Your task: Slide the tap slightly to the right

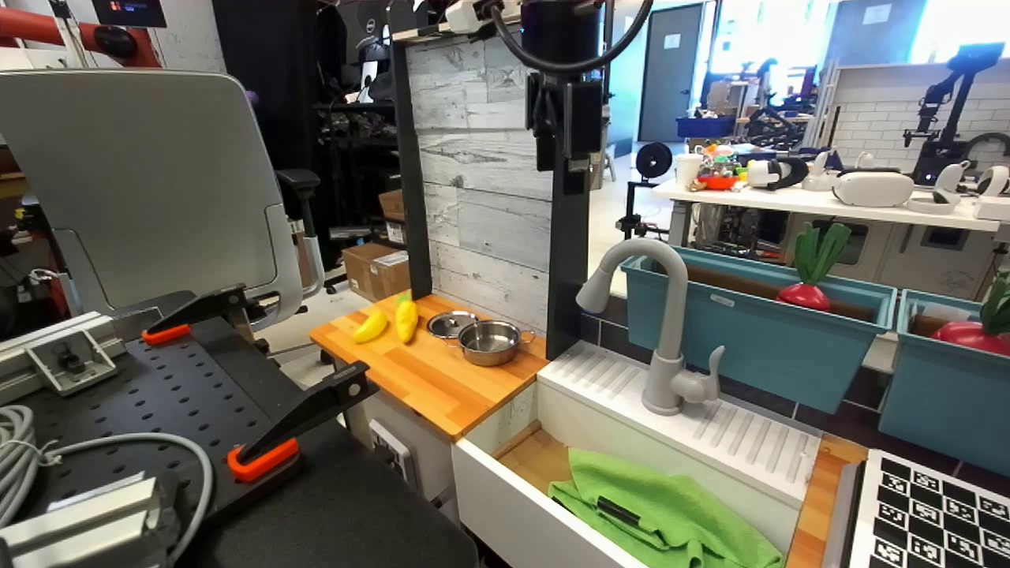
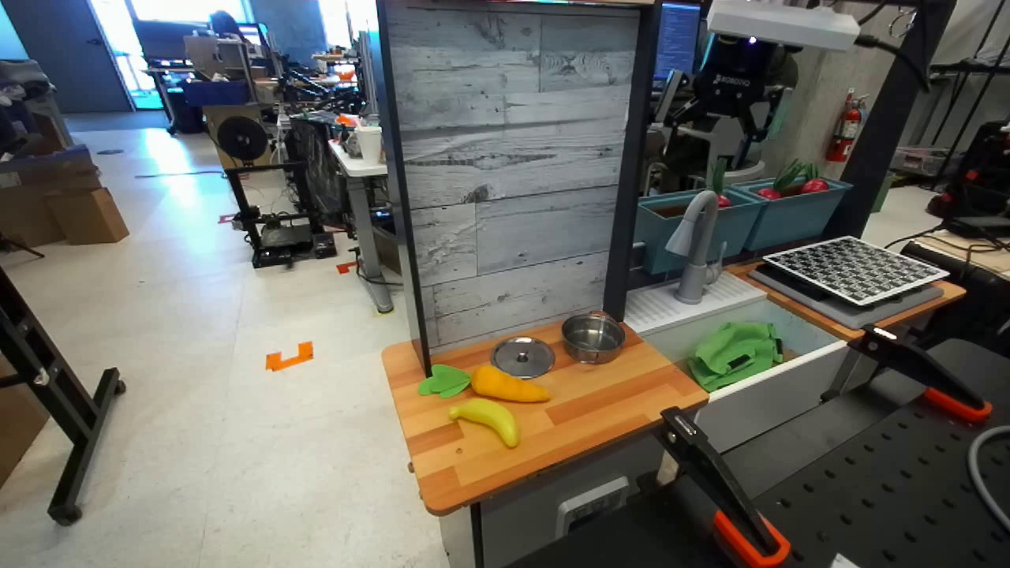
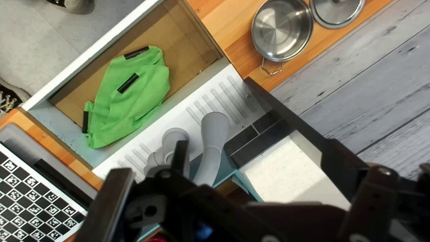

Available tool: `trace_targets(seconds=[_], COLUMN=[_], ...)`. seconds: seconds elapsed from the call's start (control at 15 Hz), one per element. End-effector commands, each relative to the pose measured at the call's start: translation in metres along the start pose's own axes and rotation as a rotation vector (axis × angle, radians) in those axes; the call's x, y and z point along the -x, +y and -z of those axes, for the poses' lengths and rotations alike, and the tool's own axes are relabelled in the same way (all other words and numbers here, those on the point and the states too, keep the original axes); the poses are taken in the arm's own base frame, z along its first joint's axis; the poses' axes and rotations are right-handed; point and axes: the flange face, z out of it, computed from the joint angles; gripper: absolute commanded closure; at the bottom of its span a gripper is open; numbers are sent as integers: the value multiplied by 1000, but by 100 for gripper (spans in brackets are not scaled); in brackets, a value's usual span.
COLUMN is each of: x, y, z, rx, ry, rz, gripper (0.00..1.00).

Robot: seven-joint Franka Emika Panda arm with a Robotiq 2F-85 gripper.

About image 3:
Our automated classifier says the teal planter box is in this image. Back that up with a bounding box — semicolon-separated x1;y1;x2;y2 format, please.
189;152;266;206

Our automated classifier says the grey wood plank panel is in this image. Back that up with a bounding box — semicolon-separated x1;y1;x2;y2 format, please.
267;0;430;181

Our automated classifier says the green cloth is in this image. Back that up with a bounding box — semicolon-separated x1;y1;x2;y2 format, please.
80;45;172;151

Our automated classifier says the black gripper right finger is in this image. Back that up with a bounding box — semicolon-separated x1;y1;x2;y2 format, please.
320;138;372;206

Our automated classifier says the steel pot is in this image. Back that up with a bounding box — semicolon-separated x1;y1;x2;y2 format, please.
248;0;314;77

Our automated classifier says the black-white marker calibration board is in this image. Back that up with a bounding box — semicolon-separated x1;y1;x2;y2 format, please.
0;123;98;242

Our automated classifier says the narrow wooden counter strip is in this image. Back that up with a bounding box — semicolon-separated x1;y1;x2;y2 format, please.
0;108;105;193

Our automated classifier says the black frame post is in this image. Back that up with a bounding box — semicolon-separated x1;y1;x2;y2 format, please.
222;77;334;170

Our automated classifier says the white ribbed sink drainboard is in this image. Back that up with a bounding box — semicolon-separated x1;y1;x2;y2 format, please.
91;62;279;181

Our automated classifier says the grey toy tap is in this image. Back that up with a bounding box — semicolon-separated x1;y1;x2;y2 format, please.
145;111;232;187

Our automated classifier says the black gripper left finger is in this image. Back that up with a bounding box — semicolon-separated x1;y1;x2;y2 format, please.
72;169;136;242

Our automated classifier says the white drawer with wooden inside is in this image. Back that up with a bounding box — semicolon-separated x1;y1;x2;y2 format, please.
19;0;227;167

